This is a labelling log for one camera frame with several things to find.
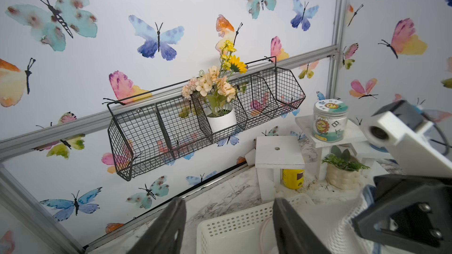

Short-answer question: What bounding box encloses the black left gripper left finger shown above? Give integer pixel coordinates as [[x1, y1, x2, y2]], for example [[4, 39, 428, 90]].
[[127, 197, 187, 254]]

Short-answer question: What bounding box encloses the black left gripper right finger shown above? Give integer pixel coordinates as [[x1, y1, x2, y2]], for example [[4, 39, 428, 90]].
[[273, 198, 330, 254]]

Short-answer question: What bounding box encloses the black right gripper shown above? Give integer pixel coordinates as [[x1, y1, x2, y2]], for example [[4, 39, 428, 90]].
[[352, 175, 452, 254]]

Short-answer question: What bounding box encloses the white mesh laundry bag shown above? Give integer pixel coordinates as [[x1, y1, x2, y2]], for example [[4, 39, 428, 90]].
[[297, 185, 381, 254]]

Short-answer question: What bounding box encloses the pink trimmed mesh bag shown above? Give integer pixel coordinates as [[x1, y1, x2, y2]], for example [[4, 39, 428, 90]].
[[259, 218, 278, 254]]

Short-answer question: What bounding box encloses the white perforated plastic basket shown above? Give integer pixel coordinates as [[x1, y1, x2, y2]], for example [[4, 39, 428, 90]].
[[196, 193, 319, 254]]

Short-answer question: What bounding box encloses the yellow plastic bottle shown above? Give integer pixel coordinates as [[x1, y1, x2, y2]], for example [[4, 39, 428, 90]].
[[282, 169, 304, 190]]

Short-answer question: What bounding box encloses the cream bubble plant pot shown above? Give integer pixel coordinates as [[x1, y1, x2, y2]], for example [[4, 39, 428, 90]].
[[326, 164, 361, 190]]

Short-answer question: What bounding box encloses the white tiered wooden shelf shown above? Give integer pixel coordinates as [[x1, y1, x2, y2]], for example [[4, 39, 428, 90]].
[[245, 115, 404, 202]]

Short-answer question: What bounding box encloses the green artificial plant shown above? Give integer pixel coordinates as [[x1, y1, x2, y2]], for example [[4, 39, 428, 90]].
[[322, 145, 370, 172]]

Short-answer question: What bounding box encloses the green lidded glass jar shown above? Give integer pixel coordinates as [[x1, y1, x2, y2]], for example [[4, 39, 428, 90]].
[[313, 99, 348, 143]]

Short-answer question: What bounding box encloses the white pot with flowers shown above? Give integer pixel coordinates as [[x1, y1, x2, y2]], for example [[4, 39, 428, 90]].
[[181, 40, 248, 133]]

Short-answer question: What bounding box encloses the black wire wall basket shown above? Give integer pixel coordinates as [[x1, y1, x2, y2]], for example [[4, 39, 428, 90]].
[[108, 62, 305, 181]]

